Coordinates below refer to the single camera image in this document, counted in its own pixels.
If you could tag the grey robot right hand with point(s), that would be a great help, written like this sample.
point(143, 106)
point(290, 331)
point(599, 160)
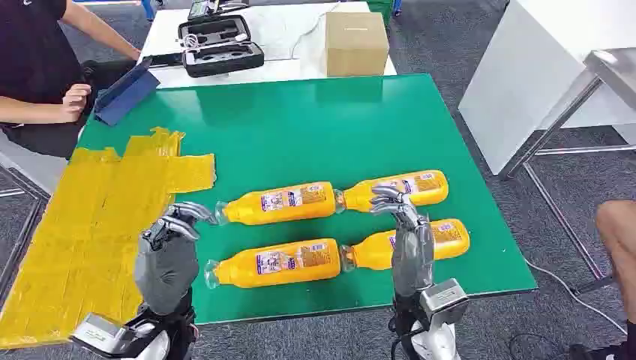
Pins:
point(412, 258)

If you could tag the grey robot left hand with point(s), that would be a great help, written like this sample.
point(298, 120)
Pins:
point(166, 268)

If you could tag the person's left hand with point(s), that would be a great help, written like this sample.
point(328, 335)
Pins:
point(136, 53)

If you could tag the person's right hand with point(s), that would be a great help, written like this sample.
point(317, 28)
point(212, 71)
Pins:
point(75, 102)

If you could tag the orange drink bottle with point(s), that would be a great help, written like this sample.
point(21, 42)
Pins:
point(278, 263)
point(372, 251)
point(283, 204)
point(427, 189)

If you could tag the black phone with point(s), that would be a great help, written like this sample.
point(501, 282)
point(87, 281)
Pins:
point(166, 60)

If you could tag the blue tablet folder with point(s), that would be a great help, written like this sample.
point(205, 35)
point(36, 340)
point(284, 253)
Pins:
point(124, 94)

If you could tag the person in black top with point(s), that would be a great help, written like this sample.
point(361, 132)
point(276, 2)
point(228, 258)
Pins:
point(30, 54)

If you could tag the white bench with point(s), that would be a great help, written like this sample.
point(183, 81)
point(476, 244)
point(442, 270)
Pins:
point(30, 164)

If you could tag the open black foam case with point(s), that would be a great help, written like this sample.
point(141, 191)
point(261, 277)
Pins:
point(221, 49)

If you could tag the yellow taped sheet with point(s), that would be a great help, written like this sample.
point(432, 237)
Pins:
point(84, 223)

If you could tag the white table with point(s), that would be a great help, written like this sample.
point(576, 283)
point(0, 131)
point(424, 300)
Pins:
point(288, 30)

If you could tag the green table mat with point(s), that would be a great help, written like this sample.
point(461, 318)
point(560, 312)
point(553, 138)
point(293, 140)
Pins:
point(308, 129)

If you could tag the person's bare leg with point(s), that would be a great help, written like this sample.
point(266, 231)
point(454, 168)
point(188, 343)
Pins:
point(618, 248)

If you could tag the black sneaker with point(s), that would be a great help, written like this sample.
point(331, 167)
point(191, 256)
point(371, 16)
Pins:
point(596, 353)

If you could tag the white board panel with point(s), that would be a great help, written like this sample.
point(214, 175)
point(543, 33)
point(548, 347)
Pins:
point(522, 74)

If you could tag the brown cardboard box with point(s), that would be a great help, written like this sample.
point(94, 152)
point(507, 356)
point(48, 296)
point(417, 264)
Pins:
point(355, 47)

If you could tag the green crate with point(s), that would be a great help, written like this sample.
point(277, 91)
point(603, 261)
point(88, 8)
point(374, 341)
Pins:
point(381, 10)

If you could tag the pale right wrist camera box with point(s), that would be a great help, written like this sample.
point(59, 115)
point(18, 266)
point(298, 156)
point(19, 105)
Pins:
point(444, 298)

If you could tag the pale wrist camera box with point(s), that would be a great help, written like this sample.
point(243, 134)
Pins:
point(444, 298)
point(97, 333)

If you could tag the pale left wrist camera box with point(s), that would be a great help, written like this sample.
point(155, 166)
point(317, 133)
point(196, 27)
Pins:
point(97, 333)

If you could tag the grey metal floor frame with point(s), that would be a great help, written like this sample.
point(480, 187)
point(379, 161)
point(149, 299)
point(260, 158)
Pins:
point(30, 218)

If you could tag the steel frame table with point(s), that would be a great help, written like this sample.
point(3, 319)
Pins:
point(616, 69)

